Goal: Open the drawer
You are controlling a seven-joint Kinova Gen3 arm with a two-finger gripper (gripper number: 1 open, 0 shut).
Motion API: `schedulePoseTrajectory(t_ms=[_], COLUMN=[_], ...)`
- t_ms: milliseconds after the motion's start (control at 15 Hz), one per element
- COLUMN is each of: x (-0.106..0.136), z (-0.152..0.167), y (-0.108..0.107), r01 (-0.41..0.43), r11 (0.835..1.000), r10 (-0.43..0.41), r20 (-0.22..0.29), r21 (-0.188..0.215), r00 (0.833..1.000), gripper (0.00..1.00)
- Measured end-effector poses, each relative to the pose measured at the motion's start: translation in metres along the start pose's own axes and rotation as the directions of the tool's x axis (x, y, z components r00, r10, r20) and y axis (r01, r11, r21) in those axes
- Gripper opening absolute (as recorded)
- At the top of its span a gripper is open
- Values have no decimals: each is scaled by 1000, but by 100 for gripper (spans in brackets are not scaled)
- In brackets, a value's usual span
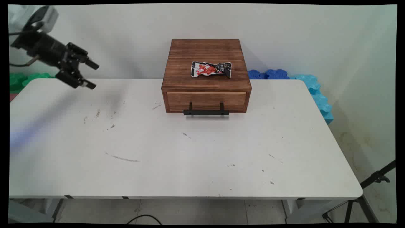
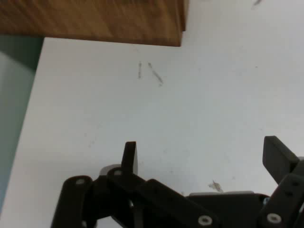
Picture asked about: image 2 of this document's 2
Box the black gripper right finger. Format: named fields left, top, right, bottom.
left=257, top=135, right=304, bottom=228

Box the brown wooden drawer cabinet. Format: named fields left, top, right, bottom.
left=0, top=0, right=190, bottom=47

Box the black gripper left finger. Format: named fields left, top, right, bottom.
left=51, top=141, right=220, bottom=228

